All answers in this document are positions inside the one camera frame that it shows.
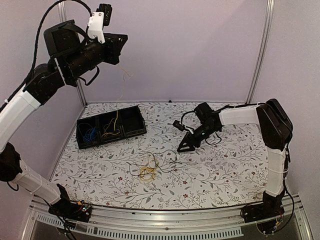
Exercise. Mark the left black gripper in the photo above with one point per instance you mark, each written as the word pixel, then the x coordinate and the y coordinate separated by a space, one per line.
pixel 114 44

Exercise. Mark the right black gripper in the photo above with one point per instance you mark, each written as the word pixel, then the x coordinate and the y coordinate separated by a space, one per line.
pixel 188 139

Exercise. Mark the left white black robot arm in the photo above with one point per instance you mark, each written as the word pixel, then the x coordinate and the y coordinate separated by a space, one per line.
pixel 72 52

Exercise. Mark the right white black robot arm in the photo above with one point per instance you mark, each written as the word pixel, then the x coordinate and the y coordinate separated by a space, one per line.
pixel 243 155

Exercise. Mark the floral tablecloth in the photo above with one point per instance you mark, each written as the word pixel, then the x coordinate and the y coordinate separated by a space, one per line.
pixel 141 172

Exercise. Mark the black three-compartment bin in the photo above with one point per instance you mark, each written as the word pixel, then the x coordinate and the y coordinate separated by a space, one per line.
pixel 109 127

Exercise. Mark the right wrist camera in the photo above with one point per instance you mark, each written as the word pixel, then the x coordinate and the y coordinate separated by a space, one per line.
pixel 177 124

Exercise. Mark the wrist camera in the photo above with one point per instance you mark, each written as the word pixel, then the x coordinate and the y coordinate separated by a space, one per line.
pixel 99 19
pixel 177 124

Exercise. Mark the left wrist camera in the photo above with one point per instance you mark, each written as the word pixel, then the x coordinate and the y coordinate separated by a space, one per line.
pixel 99 19

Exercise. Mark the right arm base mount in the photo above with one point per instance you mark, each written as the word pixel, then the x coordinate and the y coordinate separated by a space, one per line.
pixel 270 207

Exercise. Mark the aluminium front rail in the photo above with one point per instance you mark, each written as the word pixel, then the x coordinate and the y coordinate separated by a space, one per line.
pixel 223 223

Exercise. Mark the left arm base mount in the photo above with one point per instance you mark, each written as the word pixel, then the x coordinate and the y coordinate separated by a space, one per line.
pixel 65 208

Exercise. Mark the right aluminium corner post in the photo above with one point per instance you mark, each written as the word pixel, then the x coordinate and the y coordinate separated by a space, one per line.
pixel 268 19

